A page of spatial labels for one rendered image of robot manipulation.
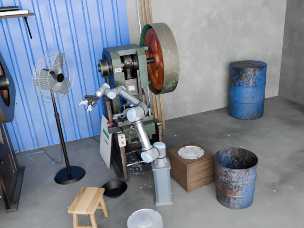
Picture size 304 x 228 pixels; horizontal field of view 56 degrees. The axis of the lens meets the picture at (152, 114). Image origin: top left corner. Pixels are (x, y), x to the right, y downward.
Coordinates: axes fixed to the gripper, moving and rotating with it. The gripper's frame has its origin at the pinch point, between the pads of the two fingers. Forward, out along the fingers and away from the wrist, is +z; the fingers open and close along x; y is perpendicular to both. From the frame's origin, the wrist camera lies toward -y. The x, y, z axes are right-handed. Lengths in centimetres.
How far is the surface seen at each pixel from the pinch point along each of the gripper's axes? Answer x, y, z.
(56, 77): -15.0, -42.4, -5.3
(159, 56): 24, 4, -104
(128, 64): 12, -10, -71
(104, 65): -1, -20, -50
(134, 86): 34, 1, -60
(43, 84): -18.9, -43.9, 9.2
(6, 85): -36, -60, 35
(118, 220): 56, 88, 56
